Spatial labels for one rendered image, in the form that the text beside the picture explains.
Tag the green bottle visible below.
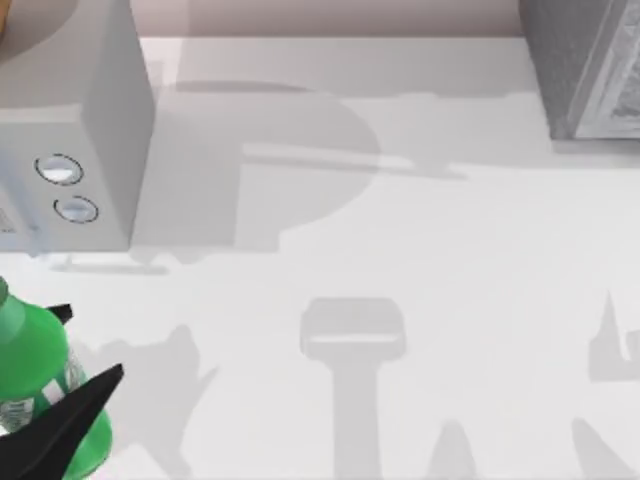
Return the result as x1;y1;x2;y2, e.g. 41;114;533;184
0;276;114;480

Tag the small microwave knob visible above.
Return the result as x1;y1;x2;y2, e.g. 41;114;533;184
52;194;100;225

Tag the large microwave knob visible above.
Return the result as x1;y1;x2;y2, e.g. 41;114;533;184
34;153;85;187

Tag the pale microwave oven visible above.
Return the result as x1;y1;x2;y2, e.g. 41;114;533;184
0;0;157;254

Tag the grey cabinet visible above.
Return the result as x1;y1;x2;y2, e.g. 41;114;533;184
518;0;640;142

